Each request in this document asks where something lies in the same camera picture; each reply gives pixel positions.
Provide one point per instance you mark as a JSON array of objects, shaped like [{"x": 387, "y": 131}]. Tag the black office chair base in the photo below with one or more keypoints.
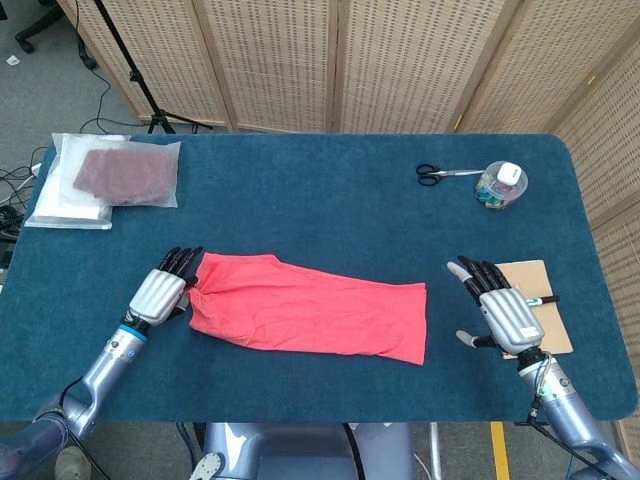
[{"x": 37, "y": 27}]

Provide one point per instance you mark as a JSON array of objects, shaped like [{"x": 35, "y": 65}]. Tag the kraft spiral notebook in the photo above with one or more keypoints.
[{"x": 550, "y": 325}]

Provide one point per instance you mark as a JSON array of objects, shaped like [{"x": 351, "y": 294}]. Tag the green white marker pen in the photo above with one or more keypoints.
[{"x": 547, "y": 299}]

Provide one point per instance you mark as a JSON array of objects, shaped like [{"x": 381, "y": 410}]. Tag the red t-shirt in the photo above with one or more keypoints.
[{"x": 310, "y": 320}]

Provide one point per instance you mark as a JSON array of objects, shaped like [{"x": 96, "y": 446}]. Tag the plastic bag with maroon garment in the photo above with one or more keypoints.
[{"x": 125, "y": 175}]

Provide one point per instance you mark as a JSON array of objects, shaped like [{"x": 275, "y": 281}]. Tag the white earbuds case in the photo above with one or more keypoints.
[{"x": 508, "y": 174}]

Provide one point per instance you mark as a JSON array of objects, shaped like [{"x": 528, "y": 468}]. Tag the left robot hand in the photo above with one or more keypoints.
[{"x": 157, "y": 295}]

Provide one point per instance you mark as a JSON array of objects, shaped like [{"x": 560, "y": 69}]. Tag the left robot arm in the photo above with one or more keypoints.
[{"x": 100, "y": 370}]

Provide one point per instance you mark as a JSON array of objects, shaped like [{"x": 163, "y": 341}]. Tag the plastic bag with white garment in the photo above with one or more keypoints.
[{"x": 65, "y": 212}]

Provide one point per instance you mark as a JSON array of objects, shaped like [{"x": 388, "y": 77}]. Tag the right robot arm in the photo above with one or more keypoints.
[{"x": 570, "y": 415}]

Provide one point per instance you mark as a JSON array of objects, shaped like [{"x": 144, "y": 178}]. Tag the clear jar of binder clips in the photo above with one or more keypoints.
[{"x": 492, "y": 197}]

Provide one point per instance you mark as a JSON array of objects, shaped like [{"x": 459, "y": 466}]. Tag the white paper scrap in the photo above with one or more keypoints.
[{"x": 12, "y": 60}]

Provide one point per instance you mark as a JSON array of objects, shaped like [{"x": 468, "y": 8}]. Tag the blue-grey robot torso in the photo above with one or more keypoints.
[{"x": 300, "y": 450}]

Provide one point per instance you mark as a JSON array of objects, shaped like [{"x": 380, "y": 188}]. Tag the grey shoe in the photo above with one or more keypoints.
[{"x": 72, "y": 465}]

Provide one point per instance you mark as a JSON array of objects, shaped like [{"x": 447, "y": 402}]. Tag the blue carpet table cover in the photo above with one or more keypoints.
[{"x": 325, "y": 170}]

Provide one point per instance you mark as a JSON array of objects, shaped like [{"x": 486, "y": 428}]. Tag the wicker folding screen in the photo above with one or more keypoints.
[{"x": 280, "y": 60}]

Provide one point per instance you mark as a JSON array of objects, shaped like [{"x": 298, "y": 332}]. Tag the black tripod stand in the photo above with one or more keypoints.
[{"x": 134, "y": 77}]

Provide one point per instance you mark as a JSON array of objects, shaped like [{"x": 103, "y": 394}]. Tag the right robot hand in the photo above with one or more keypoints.
[{"x": 510, "y": 320}]

